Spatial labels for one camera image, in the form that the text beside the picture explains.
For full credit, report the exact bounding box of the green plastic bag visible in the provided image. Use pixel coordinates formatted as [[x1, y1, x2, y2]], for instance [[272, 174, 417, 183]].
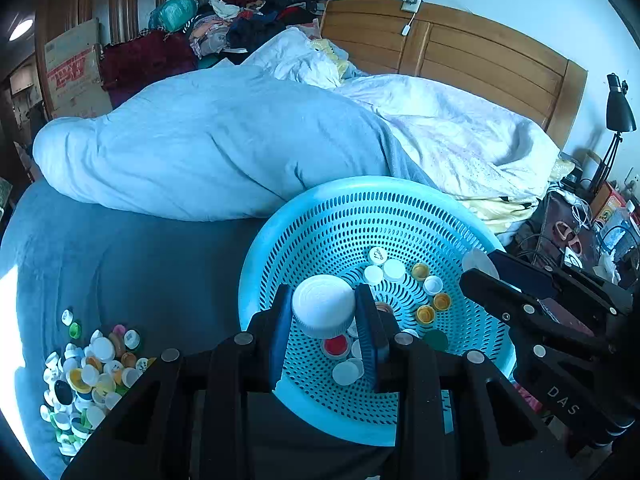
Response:
[[149, 0, 199, 33]]

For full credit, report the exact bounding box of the large white ribbed jar lid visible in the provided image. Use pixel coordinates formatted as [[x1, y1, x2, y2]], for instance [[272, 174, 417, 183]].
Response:
[[291, 275, 357, 339]]

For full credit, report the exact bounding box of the blue bed sheet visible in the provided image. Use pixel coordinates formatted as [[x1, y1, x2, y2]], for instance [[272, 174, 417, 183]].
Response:
[[0, 180, 401, 480]]

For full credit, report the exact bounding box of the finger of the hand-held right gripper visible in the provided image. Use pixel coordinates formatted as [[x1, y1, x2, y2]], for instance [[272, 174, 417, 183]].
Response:
[[459, 268, 612, 362], [487, 250, 634, 314]]

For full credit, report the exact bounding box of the cluttered dark nightstand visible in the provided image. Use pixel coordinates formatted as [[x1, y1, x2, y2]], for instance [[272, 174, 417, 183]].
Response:
[[510, 180, 640, 291]]

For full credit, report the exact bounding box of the white duvet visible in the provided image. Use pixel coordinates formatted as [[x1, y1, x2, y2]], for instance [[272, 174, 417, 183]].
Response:
[[240, 27, 561, 211]]

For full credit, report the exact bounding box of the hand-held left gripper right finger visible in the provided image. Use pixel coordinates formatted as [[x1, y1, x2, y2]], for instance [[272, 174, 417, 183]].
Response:
[[354, 284, 583, 480]]

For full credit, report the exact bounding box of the round ceiling light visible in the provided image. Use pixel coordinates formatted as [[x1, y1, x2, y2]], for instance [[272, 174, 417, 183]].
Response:
[[8, 17, 35, 42]]

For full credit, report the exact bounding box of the light blue duvet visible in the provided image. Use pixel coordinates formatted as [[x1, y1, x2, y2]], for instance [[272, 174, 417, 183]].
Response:
[[32, 65, 441, 222]]

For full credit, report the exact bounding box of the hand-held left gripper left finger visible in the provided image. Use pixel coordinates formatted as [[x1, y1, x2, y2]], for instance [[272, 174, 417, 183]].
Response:
[[60, 285, 296, 480]]

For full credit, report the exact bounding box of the pale yellow pillow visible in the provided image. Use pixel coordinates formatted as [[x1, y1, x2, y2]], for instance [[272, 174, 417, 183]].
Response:
[[460, 160, 576, 235]]

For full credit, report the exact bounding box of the black desk lamp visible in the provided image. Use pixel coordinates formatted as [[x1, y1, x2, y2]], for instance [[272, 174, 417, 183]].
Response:
[[587, 72, 631, 196]]

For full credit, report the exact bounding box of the dark red blanket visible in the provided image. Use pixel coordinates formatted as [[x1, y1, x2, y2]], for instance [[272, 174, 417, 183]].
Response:
[[100, 30, 198, 108]]

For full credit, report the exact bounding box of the cardboard box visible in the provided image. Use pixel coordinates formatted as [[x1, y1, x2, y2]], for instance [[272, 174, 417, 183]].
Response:
[[44, 17, 113, 121]]

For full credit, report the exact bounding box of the heap of dark clothes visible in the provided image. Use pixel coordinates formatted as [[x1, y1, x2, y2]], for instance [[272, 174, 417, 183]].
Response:
[[187, 0, 328, 68]]

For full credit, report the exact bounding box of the wooden headboard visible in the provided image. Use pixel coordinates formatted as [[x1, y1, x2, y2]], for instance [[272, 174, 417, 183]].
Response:
[[320, 0, 588, 148]]

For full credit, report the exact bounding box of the white bottle cap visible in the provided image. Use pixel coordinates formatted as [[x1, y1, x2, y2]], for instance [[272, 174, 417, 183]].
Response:
[[461, 249, 501, 281]]

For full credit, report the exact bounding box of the pile of plastic bottle caps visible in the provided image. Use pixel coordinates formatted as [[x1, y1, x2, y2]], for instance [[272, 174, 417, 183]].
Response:
[[40, 308, 157, 457]]

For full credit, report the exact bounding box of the light blue perforated basket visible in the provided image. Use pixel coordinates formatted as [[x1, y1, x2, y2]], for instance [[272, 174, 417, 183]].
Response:
[[238, 176, 517, 447]]

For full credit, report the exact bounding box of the orange box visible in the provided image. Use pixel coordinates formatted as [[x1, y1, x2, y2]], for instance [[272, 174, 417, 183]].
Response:
[[590, 182, 628, 226]]

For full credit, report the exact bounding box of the cluster of small caps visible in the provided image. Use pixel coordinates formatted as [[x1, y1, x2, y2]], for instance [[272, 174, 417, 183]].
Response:
[[320, 247, 453, 386]]

